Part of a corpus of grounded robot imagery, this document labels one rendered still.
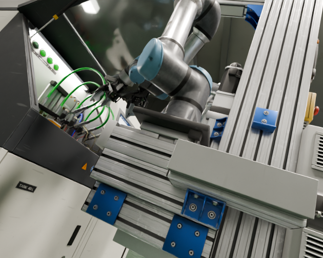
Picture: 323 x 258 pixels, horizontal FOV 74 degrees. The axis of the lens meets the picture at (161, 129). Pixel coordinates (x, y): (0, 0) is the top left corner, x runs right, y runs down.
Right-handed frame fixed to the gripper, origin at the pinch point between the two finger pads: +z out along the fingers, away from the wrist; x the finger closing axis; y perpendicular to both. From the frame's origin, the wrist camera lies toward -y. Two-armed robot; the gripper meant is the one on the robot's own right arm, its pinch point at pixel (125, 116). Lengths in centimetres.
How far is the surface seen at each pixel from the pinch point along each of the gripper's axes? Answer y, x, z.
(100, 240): -3, 41, 68
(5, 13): -72, -47, -23
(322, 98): 245, 634, -536
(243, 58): -31, 484, -536
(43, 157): -3, -31, 39
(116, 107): -36, 32, -20
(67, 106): -57, 10, -1
